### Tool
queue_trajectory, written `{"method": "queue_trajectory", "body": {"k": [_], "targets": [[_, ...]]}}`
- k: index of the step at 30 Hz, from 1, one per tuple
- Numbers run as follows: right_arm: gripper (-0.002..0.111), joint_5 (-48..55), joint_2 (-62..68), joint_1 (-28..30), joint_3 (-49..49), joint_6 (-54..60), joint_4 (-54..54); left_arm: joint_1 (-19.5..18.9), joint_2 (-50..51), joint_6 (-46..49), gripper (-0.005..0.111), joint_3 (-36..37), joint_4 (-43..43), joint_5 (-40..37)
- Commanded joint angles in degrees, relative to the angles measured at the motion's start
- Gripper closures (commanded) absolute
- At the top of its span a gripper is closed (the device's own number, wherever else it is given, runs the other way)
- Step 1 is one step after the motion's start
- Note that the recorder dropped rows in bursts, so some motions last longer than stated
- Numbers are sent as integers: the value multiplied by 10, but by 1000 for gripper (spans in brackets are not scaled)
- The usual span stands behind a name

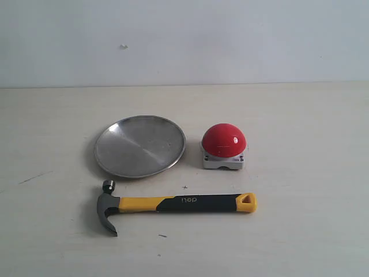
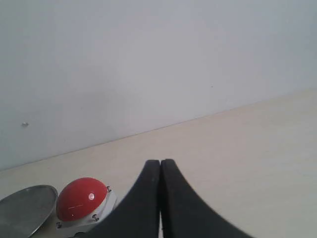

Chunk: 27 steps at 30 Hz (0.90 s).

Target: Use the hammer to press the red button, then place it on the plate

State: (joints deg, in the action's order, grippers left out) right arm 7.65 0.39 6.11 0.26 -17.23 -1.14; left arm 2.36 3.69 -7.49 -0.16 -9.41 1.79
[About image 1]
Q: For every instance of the red dome push button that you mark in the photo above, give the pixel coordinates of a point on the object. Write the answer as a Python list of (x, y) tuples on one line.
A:
[(223, 146)]

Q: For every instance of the yellow black claw hammer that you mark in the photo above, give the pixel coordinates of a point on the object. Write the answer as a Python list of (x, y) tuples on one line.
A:
[(107, 204)]

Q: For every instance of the round steel plate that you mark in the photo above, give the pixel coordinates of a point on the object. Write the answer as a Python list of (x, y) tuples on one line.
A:
[(139, 146)]

